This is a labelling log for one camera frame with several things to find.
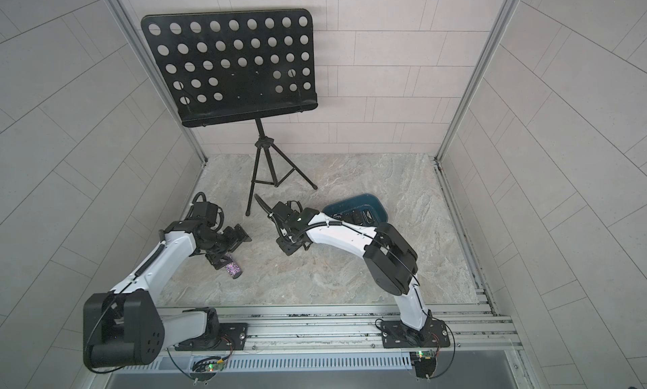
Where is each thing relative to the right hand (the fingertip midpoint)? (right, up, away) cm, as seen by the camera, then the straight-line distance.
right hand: (289, 244), depth 85 cm
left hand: (-13, +1, -1) cm, 13 cm away
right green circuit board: (+40, -28, -16) cm, 52 cm away
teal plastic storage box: (+28, +12, +13) cm, 34 cm away
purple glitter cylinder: (-17, -7, -4) cm, 19 cm away
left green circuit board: (-19, -28, -20) cm, 39 cm away
